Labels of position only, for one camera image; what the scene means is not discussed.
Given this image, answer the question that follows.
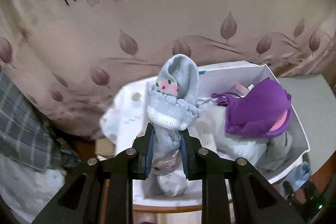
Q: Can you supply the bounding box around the white polka dot cloth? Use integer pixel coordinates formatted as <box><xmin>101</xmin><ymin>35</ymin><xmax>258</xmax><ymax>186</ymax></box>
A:
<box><xmin>100</xmin><ymin>77</ymin><xmax>155</xmax><ymax>155</ymax></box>

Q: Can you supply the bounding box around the grey plaid blanket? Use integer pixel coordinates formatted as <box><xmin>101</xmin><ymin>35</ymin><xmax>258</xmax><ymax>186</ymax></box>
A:
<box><xmin>1</xmin><ymin>71</ymin><xmax>81</xmax><ymax>173</ymax></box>

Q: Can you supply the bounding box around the purple bra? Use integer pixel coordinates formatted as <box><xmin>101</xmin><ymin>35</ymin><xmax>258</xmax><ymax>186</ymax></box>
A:
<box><xmin>211</xmin><ymin>78</ymin><xmax>292</xmax><ymax>138</ymax></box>

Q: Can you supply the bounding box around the grey knitted garment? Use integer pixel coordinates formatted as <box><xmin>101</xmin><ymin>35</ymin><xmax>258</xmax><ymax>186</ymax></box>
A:
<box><xmin>256</xmin><ymin>131</ymin><xmax>293</xmax><ymax>173</ymax></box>

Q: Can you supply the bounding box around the white patterned plastic bag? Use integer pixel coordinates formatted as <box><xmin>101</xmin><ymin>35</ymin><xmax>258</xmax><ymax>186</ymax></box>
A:
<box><xmin>0</xmin><ymin>155</ymin><xmax>67</xmax><ymax>223</ymax></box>

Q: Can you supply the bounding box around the white Xincc cardboard box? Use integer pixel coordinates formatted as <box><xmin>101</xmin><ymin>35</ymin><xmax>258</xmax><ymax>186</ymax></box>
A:
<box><xmin>100</xmin><ymin>54</ymin><xmax>310</xmax><ymax>206</ymax></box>

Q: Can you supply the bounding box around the wooden nightstand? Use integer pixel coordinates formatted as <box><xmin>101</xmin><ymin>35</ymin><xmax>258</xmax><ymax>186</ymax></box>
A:
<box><xmin>133</xmin><ymin>155</ymin><xmax>335</xmax><ymax>223</ymax></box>

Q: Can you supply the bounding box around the white sheer underwear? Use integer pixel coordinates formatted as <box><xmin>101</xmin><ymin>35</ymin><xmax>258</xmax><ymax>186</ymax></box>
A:
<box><xmin>188</xmin><ymin>99</ymin><xmax>268</xmax><ymax>165</ymax></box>

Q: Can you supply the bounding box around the beige leaf-print bed sheet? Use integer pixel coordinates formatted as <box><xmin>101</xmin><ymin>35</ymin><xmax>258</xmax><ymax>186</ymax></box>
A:
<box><xmin>1</xmin><ymin>0</ymin><xmax>335</xmax><ymax>138</ymax></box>

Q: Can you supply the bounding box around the light blue knitted sock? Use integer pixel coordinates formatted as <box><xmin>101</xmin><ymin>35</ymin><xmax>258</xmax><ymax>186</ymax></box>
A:
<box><xmin>147</xmin><ymin>54</ymin><xmax>202</xmax><ymax>197</ymax></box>

